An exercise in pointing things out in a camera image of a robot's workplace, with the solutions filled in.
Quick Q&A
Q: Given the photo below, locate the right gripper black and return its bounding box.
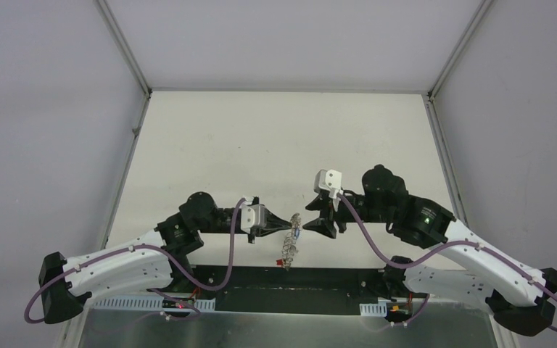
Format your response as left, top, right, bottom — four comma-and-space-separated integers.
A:
302, 190, 394, 239

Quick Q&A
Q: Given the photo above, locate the metal disc with key rings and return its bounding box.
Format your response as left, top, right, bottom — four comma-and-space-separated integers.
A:
281, 213, 302, 270

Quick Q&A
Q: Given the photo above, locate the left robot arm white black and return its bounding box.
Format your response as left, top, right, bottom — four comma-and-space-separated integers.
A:
24, 191, 292, 324

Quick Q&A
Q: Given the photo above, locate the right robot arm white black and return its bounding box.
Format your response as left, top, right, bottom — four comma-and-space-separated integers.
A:
305, 165, 557, 336

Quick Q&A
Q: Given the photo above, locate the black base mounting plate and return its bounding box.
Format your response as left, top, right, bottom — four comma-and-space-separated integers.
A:
146, 264, 430, 317

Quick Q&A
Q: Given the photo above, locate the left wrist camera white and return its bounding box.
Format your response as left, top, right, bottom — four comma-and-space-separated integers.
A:
240, 204, 265, 234

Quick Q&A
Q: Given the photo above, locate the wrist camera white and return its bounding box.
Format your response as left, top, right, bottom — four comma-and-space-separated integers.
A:
240, 204, 265, 234
313, 169, 344, 212

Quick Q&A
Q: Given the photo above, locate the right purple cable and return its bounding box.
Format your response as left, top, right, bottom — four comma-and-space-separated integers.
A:
337, 191, 557, 343

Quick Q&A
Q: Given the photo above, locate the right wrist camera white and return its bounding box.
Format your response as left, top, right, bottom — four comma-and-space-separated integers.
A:
313, 169, 344, 212

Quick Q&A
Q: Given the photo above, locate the aluminium frame rail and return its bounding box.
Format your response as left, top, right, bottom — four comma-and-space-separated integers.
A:
73, 262, 507, 305

